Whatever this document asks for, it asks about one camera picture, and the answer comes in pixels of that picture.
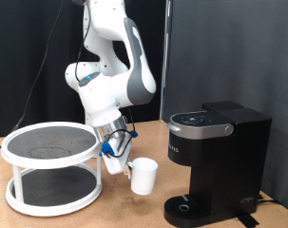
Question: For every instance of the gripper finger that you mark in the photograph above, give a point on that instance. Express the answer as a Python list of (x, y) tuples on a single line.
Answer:
[(130, 164), (127, 171)]

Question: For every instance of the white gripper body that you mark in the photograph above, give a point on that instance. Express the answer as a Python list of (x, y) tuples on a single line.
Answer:
[(118, 161)]

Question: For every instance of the white mug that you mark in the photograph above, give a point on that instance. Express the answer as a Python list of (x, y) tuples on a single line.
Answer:
[(144, 177)]

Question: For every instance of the black Keurig coffee machine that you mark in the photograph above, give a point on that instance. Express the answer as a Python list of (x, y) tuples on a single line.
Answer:
[(226, 164)]

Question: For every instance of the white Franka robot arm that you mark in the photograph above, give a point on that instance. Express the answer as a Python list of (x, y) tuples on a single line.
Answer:
[(102, 95)]

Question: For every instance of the white two tier turntable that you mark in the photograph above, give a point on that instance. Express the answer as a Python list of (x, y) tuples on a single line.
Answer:
[(51, 190)]

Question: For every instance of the black tape strip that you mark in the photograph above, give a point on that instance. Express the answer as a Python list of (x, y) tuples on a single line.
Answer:
[(246, 219)]

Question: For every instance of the black curtain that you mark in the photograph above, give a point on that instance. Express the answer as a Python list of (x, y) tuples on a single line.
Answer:
[(4, 47)]

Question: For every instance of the grey backdrop panel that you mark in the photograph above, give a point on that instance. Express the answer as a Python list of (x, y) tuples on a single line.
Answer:
[(245, 38)]

